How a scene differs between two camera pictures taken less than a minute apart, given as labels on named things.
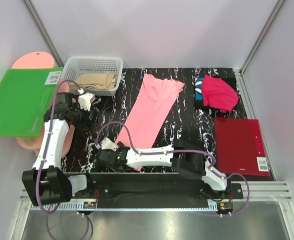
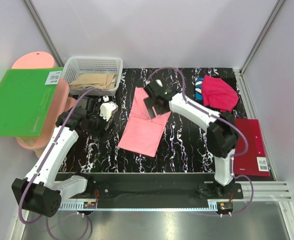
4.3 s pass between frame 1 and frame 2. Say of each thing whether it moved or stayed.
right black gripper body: moved
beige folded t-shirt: stayed
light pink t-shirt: moved
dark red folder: stayed
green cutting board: stayed
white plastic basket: stayed
